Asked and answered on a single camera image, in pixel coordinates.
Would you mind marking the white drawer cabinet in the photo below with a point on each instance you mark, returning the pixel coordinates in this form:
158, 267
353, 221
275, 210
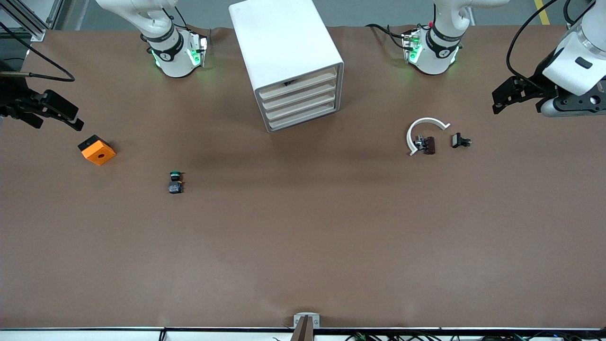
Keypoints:
284, 42

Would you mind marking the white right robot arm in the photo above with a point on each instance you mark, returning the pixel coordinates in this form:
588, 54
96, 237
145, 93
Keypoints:
175, 61

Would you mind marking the black table edge rail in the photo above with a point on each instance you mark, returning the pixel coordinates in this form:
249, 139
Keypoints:
94, 328

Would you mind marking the white drawer with black mark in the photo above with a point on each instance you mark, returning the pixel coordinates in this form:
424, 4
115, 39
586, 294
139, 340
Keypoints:
312, 81

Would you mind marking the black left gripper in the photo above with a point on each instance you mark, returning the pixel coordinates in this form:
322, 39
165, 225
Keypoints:
536, 84

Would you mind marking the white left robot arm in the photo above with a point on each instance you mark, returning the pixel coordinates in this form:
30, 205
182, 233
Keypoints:
438, 57

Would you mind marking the white plastic drawer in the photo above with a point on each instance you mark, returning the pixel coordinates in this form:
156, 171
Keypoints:
312, 102
312, 112
312, 91

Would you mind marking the orange and black box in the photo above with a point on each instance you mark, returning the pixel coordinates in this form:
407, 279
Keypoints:
99, 154

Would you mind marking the brown table cover sheet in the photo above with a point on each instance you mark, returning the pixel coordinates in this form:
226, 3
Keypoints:
284, 237

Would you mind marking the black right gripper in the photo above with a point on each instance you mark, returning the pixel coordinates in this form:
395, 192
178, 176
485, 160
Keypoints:
13, 97

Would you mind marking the gray metal bracket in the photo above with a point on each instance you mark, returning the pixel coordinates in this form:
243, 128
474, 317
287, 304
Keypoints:
316, 322

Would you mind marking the green push button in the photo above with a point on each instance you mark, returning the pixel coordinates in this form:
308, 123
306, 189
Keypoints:
175, 182

